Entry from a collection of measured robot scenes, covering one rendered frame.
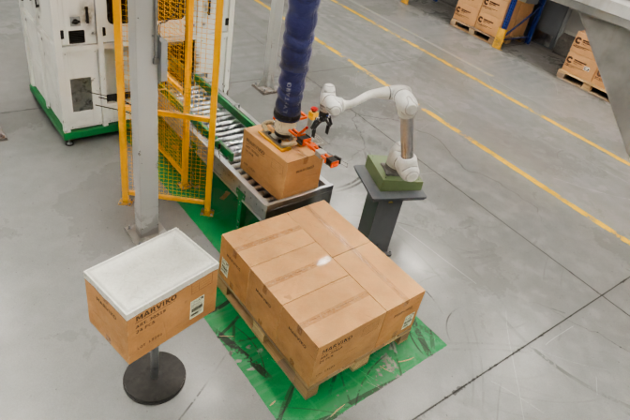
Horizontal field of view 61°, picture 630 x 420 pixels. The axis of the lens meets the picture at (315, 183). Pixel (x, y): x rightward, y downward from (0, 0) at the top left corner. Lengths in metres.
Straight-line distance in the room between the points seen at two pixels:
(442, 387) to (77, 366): 2.52
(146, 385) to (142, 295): 1.00
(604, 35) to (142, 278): 2.73
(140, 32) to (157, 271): 1.66
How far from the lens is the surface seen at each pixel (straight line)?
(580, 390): 4.78
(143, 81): 4.07
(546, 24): 12.54
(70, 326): 4.27
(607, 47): 0.66
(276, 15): 7.17
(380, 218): 4.74
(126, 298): 3.00
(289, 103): 4.26
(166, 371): 3.92
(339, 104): 3.80
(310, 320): 3.58
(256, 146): 4.52
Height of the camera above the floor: 3.21
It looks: 34 degrees down
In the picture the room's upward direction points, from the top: 11 degrees clockwise
